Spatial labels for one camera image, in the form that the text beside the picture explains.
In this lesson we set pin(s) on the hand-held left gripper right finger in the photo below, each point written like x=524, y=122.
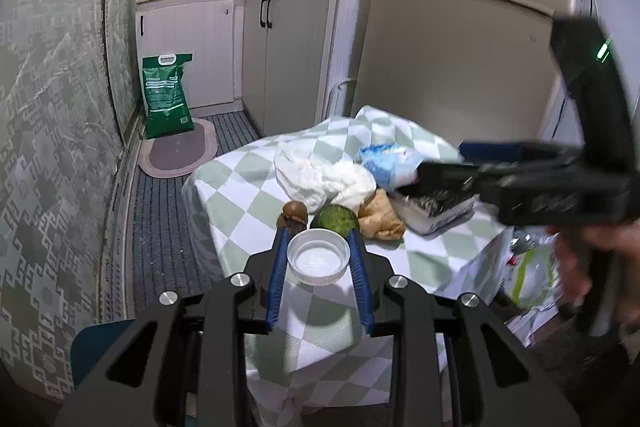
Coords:
x=361, y=277

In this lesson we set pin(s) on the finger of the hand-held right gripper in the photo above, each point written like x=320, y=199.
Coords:
x=440, y=179
x=505, y=150

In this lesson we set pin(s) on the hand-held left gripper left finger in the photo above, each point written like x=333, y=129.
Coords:
x=279, y=272

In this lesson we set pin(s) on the white foam food container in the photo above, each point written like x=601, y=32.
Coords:
x=440, y=214

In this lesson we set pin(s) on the white plastic jar lid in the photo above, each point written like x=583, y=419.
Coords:
x=318, y=257

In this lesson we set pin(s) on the blue and white snack packet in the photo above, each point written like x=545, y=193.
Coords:
x=387, y=162

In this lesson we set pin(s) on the dark blue trash bin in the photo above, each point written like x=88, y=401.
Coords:
x=95, y=347

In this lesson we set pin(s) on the person's right hand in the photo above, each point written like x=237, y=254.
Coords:
x=567, y=262

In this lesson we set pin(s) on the brown crumpled paper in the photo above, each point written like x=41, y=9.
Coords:
x=382, y=219

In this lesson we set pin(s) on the green avocado half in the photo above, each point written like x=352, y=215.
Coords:
x=334, y=218

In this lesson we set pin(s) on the green checked tablecloth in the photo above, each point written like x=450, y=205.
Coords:
x=235, y=187

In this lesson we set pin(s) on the white crumpled plastic bag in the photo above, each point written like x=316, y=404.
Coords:
x=320, y=179

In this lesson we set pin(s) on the beige refrigerator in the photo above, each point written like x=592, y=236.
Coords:
x=450, y=57

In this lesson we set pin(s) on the clear plastic bag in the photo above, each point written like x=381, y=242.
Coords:
x=532, y=267

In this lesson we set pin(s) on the grey striped floor rug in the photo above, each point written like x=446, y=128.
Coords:
x=160, y=232

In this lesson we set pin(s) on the oval pink floor mat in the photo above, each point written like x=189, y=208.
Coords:
x=175, y=152

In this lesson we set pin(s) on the green rice bag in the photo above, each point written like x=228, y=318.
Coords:
x=166, y=97

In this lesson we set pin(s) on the white stove cabinet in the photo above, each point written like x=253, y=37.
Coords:
x=195, y=47

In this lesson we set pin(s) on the white metal tube frame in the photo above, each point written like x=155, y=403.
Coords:
x=336, y=92

